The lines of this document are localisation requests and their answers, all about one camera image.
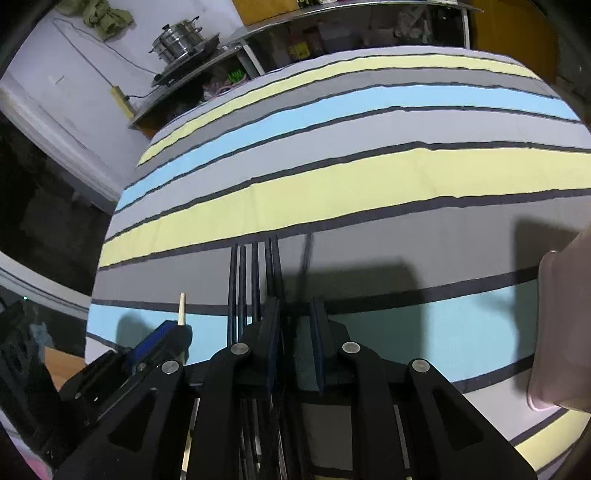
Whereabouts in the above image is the striped bed sheet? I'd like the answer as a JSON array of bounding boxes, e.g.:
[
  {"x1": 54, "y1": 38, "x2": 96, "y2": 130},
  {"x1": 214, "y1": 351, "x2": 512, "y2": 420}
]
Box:
[{"x1": 85, "y1": 46, "x2": 591, "y2": 480}]

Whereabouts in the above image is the pink basket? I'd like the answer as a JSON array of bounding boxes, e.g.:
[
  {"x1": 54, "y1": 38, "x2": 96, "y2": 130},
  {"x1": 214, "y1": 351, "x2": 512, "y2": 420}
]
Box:
[{"x1": 203, "y1": 76, "x2": 246, "y2": 101}]

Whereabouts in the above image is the green hanging cloth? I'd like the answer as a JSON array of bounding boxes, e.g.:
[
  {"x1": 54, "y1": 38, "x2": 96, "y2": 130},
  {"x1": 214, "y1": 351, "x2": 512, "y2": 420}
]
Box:
[{"x1": 55, "y1": 0, "x2": 134, "y2": 41}]

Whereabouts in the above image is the long steel table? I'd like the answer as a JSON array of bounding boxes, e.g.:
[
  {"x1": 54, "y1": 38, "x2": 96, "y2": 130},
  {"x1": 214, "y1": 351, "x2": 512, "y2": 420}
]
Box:
[{"x1": 226, "y1": 0, "x2": 472, "y2": 77}]

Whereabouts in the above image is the wooden cutting board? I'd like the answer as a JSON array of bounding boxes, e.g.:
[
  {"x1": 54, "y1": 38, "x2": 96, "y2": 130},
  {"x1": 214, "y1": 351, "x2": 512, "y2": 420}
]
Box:
[{"x1": 231, "y1": 0, "x2": 301, "y2": 27}]

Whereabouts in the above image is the yellow door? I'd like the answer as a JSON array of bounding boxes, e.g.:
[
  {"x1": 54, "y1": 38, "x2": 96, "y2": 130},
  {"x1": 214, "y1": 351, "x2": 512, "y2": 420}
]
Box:
[{"x1": 470, "y1": 0, "x2": 560, "y2": 85}]

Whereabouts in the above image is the low steel shelf unit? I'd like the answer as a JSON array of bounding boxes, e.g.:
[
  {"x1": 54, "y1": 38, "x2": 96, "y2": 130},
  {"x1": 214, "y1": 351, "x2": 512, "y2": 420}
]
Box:
[{"x1": 128, "y1": 44, "x2": 266, "y2": 139}]

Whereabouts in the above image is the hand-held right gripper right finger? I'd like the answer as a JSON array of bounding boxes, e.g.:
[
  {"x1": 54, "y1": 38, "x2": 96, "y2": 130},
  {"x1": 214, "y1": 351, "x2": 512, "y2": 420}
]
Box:
[{"x1": 309, "y1": 298, "x2": 539, "y2": 480}]

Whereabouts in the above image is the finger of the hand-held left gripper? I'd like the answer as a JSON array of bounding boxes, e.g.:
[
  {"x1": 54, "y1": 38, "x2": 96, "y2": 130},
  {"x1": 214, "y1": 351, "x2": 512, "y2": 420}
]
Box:
[{"x1": 59, "y1": 320, "x2": 192, "y2": 416}]

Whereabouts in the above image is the black chopstick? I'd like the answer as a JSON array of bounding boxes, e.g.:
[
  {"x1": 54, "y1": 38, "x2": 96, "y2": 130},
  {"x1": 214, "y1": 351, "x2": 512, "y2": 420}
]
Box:
[
  {"x1": 251, "y1": 242, "x2": 260, "y2": 324},
  {"x1": 237, "y1": 246, "x2": 247, "y2": 334},
  {"x1": 228, "y1": 244, "x2": 238, "y2": 347},
  {"x1": 264, "y1": 237, "x2": 273, "y2": 306}
]

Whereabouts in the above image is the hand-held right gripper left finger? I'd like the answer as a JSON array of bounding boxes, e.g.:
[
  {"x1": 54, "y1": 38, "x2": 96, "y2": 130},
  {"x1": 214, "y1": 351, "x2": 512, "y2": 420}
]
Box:
[{"x1": 55, "y1": 298, "x2": 282, "y2": 480}]

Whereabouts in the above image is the pink utensil holder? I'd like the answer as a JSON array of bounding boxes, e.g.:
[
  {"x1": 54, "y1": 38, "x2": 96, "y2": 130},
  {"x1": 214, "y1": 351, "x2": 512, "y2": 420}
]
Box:
[{"x1": 527, "y1": 230, "x2": 591, "y2": 412}]

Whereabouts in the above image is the yellow power strip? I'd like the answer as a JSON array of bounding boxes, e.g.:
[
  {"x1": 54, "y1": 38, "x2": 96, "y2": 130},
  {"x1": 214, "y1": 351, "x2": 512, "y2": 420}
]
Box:
[{"x1": 109, "y1": 85, "x2": 134, "y2": 119}]

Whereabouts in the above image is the steel steamer pot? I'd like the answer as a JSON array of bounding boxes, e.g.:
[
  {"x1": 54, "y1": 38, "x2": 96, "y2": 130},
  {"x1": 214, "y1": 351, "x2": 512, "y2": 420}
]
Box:
[{"x1": 148, "y1": 16, "x2": 205, "y2": 61}]

